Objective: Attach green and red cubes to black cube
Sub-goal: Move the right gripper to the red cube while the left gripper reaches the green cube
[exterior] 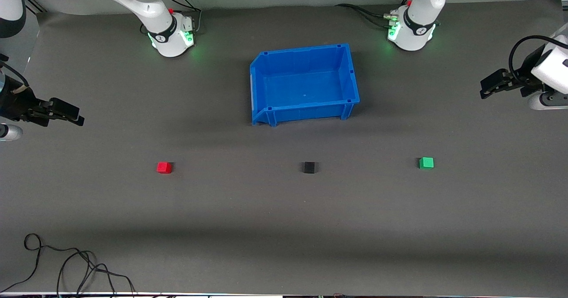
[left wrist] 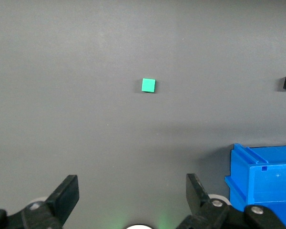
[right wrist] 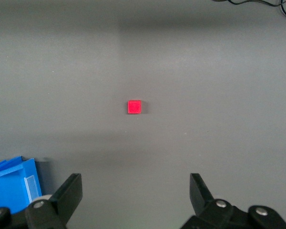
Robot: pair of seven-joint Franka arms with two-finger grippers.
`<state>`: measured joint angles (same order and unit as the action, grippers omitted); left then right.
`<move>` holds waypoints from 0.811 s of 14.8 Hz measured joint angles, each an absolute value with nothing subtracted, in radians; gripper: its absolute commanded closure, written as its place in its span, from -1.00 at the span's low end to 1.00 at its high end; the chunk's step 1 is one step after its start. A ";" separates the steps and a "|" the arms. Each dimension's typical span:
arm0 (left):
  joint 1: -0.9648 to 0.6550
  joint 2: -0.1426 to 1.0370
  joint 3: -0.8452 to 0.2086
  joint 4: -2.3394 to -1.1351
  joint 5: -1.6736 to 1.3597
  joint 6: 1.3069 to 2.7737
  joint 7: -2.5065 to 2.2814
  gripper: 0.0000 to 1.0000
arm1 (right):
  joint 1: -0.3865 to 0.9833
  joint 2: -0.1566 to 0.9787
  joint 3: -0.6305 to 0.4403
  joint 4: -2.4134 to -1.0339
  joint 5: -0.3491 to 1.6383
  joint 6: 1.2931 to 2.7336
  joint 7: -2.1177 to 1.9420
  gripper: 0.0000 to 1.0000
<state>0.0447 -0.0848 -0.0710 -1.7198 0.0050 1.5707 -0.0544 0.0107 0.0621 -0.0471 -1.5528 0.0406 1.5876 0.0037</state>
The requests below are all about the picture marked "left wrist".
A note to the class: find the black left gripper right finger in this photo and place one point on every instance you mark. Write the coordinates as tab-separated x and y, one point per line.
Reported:
196	195

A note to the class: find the dark gray table mat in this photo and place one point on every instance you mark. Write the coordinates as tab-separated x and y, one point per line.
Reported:
85	71

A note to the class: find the small green cube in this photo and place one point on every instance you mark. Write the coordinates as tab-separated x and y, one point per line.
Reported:
148	85

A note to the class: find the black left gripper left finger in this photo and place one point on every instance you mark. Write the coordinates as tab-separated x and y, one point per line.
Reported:
62	198

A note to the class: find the blue plastic storage bin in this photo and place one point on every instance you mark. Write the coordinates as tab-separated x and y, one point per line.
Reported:
264	181

